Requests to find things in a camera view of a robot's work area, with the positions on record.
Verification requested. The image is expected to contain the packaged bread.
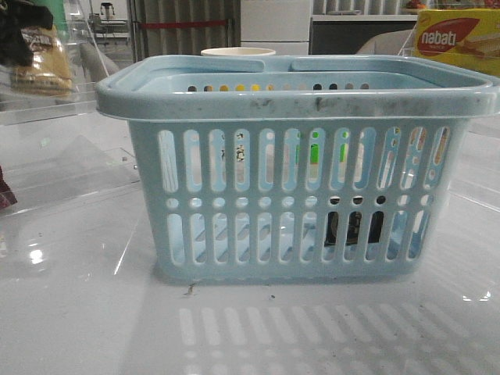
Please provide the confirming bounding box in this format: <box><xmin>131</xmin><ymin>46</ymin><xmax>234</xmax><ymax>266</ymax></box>
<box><xmin>9</xmin><ymin>26</ymin><xmax>73</xmax><ymax>95</ymax></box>

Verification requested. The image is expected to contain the clear acrylic display shelf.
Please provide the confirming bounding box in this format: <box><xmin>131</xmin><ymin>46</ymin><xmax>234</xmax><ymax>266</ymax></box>
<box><xmin>1</xmin><ymin>19</ymin><xmax>141</xmax><ymax>221</ymax></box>

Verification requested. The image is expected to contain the yellow nabati wafer box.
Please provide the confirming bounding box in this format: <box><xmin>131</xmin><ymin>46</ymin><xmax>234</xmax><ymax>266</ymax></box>
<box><xmin>412</xmin><ymin>9</ymin><xmax>499</xmax><ymax>77</ymax></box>

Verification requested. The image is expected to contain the dark red snack packet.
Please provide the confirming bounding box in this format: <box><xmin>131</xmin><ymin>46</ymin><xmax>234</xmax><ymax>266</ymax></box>
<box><xmin>0</xmin><ymin>168</ymin><xmax>17</xmax><ymax>210</ymax></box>

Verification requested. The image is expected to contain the green and yellow snack package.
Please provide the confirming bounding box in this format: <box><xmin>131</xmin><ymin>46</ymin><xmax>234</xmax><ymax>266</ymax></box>
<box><xmin>45</xmin><ymin>0</ymin><xmax>67</xmax><ymax>30</ymax></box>

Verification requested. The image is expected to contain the white paper cup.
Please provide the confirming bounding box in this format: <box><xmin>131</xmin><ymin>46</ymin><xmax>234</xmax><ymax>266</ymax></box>
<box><xmin>201</xmin><ymin>47</ymin><xmax>276</xmax><ymax>59</ymax></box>

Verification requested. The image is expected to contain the dark tissue pack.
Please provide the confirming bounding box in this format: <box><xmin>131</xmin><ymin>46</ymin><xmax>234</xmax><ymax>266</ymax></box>
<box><xmin>324</xmin><ymin>211</ymin><xmax>384</xmax><ymax>247</ymax></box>

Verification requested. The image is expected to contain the white cabinet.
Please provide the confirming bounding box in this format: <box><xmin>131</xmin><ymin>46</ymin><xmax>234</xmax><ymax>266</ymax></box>
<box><xmin>240</xmin><ymin>0</ymin><xmax>313</xmax><ymax>55</ymax></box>

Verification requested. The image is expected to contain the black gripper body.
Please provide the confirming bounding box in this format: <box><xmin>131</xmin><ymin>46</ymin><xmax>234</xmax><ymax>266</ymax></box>
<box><xmin>1</xmin><ymin>1</ymin><xmax>53</xmax><ymax>66</ymax></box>

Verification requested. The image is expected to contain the light blue plastic basket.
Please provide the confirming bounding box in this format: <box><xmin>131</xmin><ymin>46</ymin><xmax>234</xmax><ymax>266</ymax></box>
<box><xmin>96</xmin><ymin>55</ymin><xmax>499</xmax><ymax>280</ymax></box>

